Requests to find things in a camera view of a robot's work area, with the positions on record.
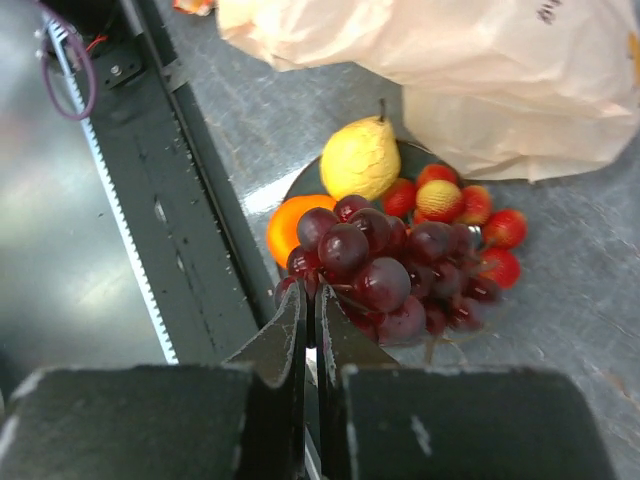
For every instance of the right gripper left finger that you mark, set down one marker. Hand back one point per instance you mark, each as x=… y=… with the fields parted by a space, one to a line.
x=242 y=419

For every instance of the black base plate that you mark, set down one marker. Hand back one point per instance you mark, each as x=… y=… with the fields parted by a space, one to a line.
x=167 y=118

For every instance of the translucent plastic bag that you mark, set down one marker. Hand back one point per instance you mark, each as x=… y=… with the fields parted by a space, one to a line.
x=498 y=89

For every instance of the fake orange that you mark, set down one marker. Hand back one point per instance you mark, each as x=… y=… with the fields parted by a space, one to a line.
x=281 y=232

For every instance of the yellow fake lemon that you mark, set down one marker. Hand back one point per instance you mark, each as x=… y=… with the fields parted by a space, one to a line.
x=362 y=158

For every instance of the blue ceramic plate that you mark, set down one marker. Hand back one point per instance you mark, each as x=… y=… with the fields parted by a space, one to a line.
x=305 y=175

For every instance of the red fake cherry bunch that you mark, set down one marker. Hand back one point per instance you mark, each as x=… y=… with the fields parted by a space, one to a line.
x=438 y=194

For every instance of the slotted cable duct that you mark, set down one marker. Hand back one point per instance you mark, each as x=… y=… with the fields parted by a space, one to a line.
x=60 y=35

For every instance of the dark fake grapes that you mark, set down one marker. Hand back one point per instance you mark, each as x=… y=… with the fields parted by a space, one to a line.
x=397 y=283

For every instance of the floral orange cloth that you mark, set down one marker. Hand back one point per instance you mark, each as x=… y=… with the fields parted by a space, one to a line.
x=194 y=7

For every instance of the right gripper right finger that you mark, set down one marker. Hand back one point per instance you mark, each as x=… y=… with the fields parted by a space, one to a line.
x=383 y=420

